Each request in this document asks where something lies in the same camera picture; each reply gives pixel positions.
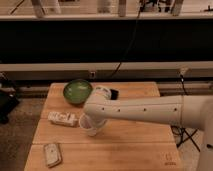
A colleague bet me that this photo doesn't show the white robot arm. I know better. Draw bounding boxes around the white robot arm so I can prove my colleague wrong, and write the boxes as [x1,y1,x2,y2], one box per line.
[79,86,213,171]

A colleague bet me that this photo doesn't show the black smartphone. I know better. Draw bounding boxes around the black smartphone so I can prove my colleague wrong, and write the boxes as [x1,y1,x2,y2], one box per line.
[110,89,119,100]

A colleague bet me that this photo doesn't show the green bowl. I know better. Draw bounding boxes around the green bowl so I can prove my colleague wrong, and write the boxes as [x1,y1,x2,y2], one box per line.
[63,79,93,105]

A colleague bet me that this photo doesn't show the white grey packet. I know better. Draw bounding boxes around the white grey packet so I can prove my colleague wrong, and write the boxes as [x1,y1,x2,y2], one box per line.
[43,143,62,168]

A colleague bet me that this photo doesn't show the dark object at left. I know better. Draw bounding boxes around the dark object at left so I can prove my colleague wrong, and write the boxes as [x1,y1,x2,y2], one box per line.
[0,72,19,124]

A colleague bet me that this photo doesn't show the wall power outlet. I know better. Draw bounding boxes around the wall power outlet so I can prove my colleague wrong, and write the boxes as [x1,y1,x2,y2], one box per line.
[89,71,96,79]

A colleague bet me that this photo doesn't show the black hanging cable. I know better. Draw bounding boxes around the black hanging cable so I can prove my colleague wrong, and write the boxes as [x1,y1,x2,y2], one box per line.
[109,0,145,80]

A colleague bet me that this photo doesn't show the black floor cables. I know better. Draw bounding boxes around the black floor cables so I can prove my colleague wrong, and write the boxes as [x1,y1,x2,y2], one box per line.
[171,125,202,153]

